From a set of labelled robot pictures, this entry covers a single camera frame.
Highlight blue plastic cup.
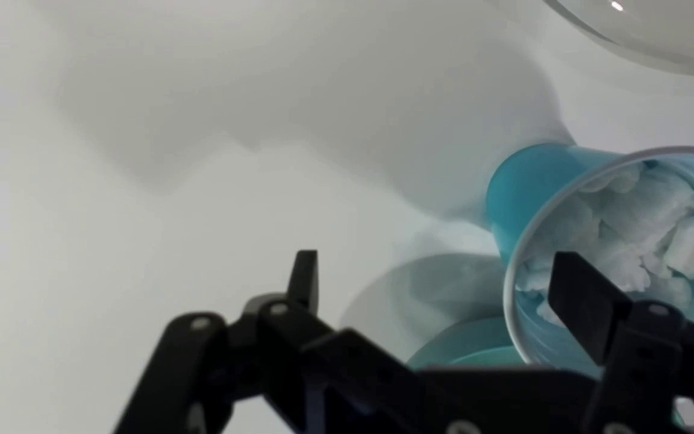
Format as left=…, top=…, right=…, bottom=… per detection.
left=485, top=143, right=694, bottom=382

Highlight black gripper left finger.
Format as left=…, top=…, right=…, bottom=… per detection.
left=113, top=248, right=432, bottom=434

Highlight white foam pieces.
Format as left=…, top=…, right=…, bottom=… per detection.
left=517, top=165, right=694, bottom=328

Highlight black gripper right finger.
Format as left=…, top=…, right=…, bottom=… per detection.
left=548, top=248, right=694, bottom=434

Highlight white rounded object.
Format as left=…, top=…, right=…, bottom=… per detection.
left=542, top=0, right=694, bottom=80

